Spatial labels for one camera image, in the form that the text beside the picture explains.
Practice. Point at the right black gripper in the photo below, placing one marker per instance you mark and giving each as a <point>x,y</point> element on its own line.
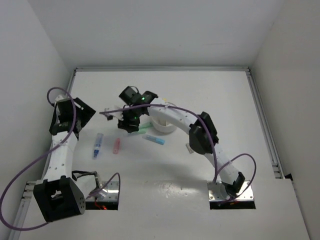
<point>126,124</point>

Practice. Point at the blue glue pen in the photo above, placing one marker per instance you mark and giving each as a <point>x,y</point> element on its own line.
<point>97,145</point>

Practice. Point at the green clear-cap highlighter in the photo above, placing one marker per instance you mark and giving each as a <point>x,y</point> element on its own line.
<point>143,127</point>

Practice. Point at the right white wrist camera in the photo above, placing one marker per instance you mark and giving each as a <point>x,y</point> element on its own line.
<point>114,112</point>

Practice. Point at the pink highlighter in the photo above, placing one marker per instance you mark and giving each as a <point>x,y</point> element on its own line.
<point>116,146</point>

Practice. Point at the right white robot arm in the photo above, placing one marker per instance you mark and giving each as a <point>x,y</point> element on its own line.
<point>202,134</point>

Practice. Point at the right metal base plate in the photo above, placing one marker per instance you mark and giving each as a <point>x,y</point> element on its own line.
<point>218,193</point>

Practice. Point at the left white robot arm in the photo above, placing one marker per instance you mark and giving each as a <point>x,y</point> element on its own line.
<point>63,191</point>

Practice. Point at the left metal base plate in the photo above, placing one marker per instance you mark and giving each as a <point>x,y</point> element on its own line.
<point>110,193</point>

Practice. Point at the beige long eraser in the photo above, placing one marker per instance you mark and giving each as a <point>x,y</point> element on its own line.
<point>190,150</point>

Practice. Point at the metal base plate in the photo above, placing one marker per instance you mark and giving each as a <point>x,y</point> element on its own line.
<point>110,193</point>
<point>218,193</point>

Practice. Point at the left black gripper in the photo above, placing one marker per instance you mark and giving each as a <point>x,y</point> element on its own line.
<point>87,112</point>

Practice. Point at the white round compartment organizer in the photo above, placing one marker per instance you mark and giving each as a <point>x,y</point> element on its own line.
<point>160,120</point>

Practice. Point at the blue highlighter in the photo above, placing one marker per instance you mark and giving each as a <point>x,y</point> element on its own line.
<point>153,139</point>

